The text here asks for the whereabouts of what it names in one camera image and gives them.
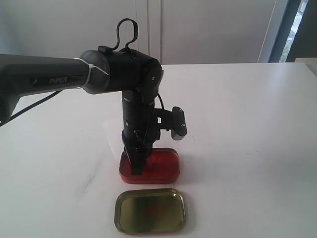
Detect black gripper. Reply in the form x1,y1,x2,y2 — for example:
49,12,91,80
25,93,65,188
121,90,157,176

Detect red ink pad tin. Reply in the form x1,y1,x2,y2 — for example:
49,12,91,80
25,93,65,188
119,148,180,184

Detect red rubber stamp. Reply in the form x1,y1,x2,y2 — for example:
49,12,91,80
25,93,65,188
143,157,157,174

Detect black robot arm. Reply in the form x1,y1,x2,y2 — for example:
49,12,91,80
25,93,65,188
0,46,163,175

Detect white paper sheet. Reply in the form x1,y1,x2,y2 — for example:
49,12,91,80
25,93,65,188
103,119,124,161

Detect gold tin lid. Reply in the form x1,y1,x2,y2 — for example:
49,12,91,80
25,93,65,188
114,188,186,235

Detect white zip tie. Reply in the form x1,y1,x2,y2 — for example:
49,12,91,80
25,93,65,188
74,58,109,89

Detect white cabinet doors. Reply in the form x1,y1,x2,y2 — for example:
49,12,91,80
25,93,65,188
0,0,287,64

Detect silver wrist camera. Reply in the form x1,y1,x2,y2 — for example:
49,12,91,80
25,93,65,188
155,106,188,141

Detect black looped cable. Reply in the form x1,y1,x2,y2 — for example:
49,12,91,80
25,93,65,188
112,18,139,54

